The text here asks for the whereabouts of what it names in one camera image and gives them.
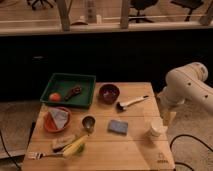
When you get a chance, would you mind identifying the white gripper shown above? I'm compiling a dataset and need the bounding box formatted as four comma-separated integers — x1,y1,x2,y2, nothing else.
157,87,184,126

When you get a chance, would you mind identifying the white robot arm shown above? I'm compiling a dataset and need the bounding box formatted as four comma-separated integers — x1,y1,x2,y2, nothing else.
158,62,213,126

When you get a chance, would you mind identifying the white paper cup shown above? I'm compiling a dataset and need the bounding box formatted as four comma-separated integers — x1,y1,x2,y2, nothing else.
149,120,168,137

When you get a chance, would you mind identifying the small metal cup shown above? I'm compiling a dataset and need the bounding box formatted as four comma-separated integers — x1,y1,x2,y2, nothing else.
82,116,95,132

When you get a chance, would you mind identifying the blue sponge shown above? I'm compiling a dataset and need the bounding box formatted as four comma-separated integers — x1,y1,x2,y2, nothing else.
108,120,128,135

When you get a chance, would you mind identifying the dark red bowl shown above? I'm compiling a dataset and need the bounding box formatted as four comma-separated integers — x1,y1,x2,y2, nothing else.
99,84,120,104

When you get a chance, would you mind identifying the brown toy in tray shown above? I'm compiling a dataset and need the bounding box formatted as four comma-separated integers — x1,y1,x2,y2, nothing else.
64,86,82,101

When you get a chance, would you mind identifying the yellow banana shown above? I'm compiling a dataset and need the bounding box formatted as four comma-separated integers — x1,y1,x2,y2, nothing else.
63,135,87,158

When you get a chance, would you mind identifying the grey white cloth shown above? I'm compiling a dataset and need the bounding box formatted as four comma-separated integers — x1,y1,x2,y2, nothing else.
49,108,69,129

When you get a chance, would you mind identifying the green plastic tray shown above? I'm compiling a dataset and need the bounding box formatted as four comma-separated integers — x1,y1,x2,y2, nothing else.
40,73,96,109

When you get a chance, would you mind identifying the office chair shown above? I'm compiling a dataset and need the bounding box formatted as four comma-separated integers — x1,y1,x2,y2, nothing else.
129,0,158,23

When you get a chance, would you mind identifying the brown bread piece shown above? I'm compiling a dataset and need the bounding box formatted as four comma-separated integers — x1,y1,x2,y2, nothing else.
52,135,76,151

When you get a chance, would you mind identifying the orange fruit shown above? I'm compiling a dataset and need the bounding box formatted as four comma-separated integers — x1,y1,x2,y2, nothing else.
49,93,61,102

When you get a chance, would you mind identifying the silver fork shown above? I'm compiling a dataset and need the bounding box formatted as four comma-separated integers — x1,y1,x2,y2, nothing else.
27,152,63,160

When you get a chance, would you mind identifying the black cable right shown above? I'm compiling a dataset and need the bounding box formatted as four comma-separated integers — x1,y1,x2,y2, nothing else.
169,133,213,171

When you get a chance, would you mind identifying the black cable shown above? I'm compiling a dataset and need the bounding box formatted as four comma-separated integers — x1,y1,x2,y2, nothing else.
169,133,213,171
0,129,22,171

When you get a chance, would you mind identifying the wooden post right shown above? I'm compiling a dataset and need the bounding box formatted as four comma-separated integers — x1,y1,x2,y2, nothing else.
120,0,130,29

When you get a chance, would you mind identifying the wooden post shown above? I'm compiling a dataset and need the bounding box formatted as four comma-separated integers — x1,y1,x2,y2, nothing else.
56,0,70,31
120,0,130,29

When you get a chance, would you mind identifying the wooden post left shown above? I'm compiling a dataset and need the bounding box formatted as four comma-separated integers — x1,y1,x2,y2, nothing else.
56,0,70,31

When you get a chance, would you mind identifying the black cable left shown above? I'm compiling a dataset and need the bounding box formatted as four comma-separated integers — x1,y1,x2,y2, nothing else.
0,129,22,171

